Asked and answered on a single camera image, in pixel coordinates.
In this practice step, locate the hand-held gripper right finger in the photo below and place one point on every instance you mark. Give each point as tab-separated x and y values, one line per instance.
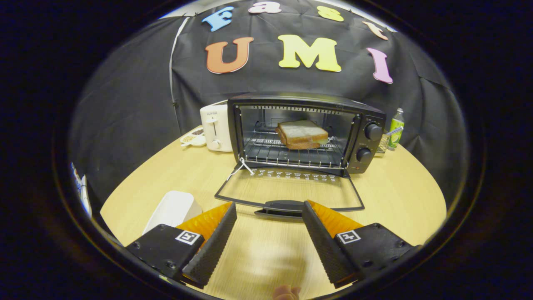
322	243

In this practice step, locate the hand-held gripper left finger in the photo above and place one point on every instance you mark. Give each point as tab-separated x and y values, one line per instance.
214	246

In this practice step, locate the white food tray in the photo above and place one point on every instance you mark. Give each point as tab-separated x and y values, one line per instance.
173	210

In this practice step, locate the bread sandwich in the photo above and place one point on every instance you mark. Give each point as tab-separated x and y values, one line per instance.
302	132

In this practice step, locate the black toaster oven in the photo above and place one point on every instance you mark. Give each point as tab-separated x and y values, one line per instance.
366	121

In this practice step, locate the white pop-up toaster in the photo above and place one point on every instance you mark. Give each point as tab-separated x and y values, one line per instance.
210	133

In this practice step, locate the white dish with seeds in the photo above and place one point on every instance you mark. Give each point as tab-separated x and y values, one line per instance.
193	136

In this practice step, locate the clear drinking glass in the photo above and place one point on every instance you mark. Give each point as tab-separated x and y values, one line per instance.
382	145

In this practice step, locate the green label drink bottle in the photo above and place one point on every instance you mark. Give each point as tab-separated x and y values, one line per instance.
395	129

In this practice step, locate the white container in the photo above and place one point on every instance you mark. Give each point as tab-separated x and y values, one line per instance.
85	196

